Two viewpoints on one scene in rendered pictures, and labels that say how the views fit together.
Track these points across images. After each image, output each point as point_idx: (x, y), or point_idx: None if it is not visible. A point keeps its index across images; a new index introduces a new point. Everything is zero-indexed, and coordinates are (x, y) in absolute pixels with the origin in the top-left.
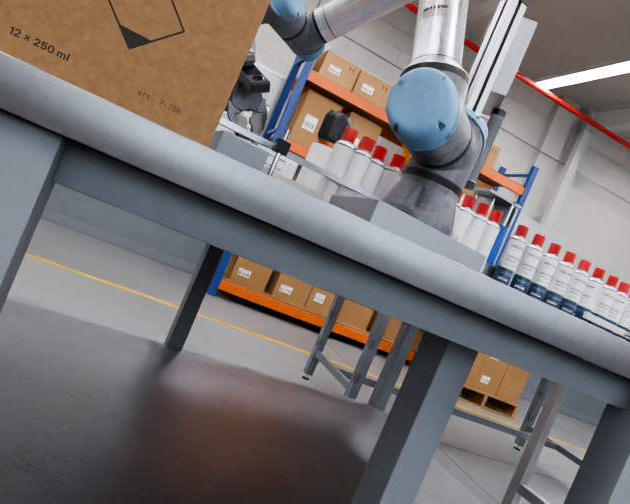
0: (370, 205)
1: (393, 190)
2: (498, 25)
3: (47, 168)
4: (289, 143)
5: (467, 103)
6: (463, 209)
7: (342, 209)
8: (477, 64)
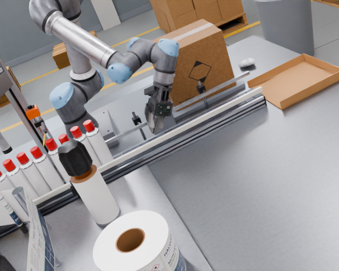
0: (108, 113)
1: (92, 117)
2: None
3: None
4: (132, 117)
5: (22, 94)
6: None
7: (134, 83)
8: (8, 73)
